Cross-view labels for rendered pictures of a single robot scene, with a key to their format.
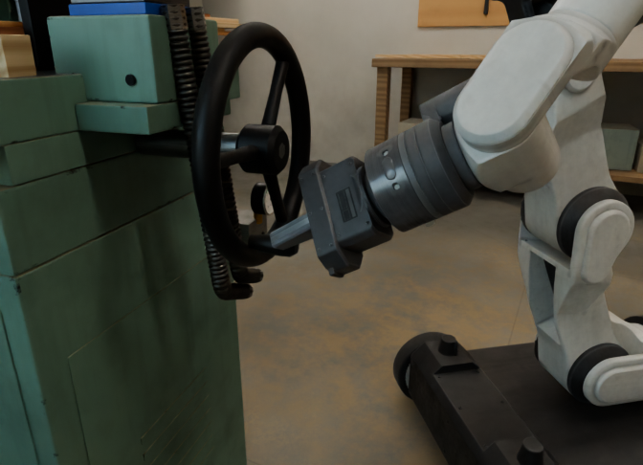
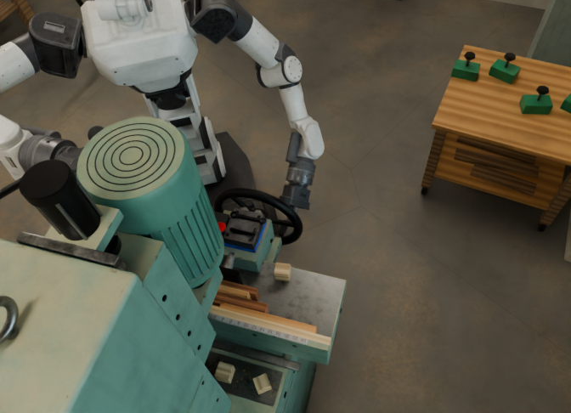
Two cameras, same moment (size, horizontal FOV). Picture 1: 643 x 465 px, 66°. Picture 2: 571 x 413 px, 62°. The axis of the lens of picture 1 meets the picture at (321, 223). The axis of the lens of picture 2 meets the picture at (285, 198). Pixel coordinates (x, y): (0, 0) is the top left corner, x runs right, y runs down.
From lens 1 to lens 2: 148 cm
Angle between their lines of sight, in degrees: 72
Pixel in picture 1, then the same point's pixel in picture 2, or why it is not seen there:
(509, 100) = (319, 144)
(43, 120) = not seen: hidden behind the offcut
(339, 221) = (304, 199)
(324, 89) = not seen: outside the picture
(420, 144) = (310, 166)
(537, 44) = (314, 130)
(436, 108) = (295, 157)
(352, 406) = not seen: hidden behind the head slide
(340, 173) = (296, 191)
